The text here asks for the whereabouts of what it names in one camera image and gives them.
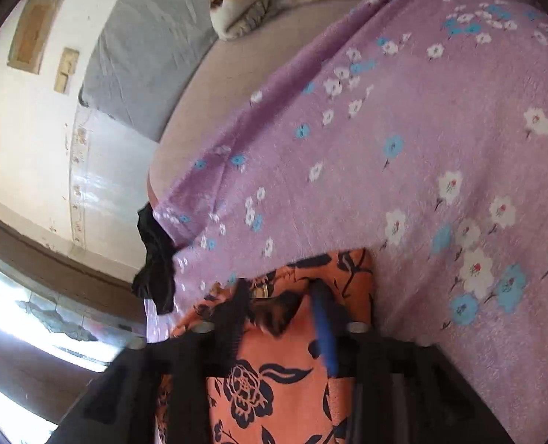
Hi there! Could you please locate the orange black floral blouse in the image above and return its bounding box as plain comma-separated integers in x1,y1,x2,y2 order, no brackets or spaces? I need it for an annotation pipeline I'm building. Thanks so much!
152,248,377,444

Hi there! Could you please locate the beige wall light switch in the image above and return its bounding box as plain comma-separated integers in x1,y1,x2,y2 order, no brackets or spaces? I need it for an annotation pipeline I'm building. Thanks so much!
54,47,80,94

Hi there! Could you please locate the black crumpled garment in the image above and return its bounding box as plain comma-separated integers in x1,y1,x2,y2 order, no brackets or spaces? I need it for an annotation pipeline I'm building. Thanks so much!
131,202,175,315

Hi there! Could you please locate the brown wooden glass door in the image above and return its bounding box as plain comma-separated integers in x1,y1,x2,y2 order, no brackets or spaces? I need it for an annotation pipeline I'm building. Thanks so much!
0,220,144,443

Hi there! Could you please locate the purple floral bed sheet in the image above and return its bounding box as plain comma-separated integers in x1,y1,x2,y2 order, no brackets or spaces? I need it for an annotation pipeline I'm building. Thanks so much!
150,0,548,443

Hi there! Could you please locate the grey pillow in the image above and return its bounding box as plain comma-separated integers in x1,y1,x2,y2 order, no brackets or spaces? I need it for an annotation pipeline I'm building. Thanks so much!
79,0,218,142

